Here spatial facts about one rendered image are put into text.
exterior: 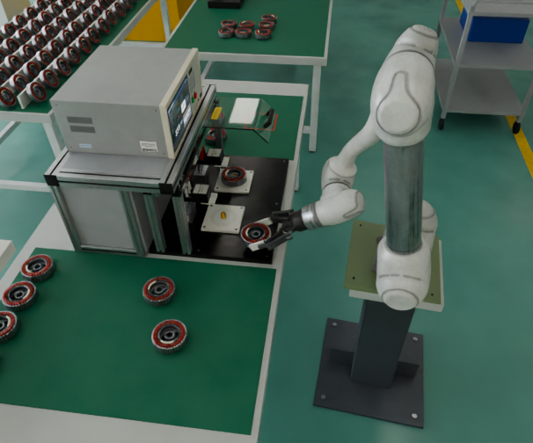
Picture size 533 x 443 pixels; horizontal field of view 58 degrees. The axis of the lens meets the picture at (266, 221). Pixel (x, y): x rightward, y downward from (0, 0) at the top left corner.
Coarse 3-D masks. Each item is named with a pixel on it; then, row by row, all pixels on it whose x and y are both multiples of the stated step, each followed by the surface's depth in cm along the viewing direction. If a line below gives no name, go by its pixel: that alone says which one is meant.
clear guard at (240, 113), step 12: (228, 108) 199; (240, 108) 199; (252, 108) 199; (264, 108) 202; (216, 120) 193; (228, 120) 192; (240, 120) 192; (252, 120) 192; (264, 120) 197; (264, 132) 192
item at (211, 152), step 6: (210, 150) 203; (216, 150) 202; (222, 150) 202; (210, 156) 199; (216, 156) 199; (222, 156) 203; (198, 162) 202; (204, 162) 201; (210, 162) 201; (216, 162) 201; (222, 162) 203; (198, 168) 205
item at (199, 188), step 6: (198, 186) 185; (204, 186) 185; (210, 186) 186; (192, 192) 182; (198, 192) 182; (204, 192) 182; (210, 192) 186; (186, 198) 184; (192, 198) 184; (198, 198) 183; (204, 198) 183; (210, 198) 186; (186, 204) 190; (210, 204) 185
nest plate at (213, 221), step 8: (208, 208) 197; (216, 208) 197; (224, 208) 196; (232, 208) 196; (240, 208) 196; (208, 216) 193; (216, 216) 193; (232, 216) 193; (240, 216) 193; (208, 224) 190; (216, 224) 190; (224, 224) 190; (232, 224) 190; (240, 224) 190; (224, 232) 188; (232, 232) 187
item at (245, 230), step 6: (252, 222) 181; (258, 222) 181; (246, 228) 179; (252, 228) 180; (258, 228) 180; (264, 228) 179; (246, 234) 176; (252, 234) 178; (258, 234) 179; (264, 234) 177; (270, 234) 177; (246, 240) 174; (252, 240) 174; (258, 240) 174; (246, 246) 176
